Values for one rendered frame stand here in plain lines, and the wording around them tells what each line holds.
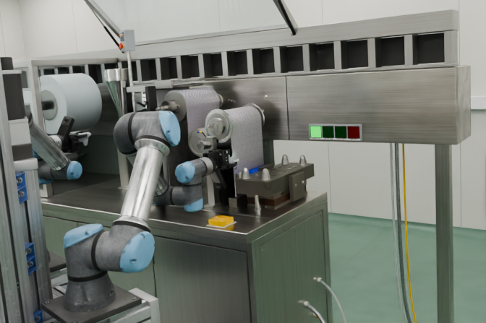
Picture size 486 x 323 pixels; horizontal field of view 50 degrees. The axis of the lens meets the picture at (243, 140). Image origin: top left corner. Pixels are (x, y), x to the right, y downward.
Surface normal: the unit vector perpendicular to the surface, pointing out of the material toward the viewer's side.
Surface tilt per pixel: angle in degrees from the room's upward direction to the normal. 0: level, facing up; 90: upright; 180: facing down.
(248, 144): 90
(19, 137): 90
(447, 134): 90
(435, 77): 90
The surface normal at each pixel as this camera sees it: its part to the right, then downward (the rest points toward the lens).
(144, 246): 0.93, 0.09
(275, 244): 0.82, 0.03
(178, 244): -0.57, 0.15
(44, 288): 0.68, 0.06
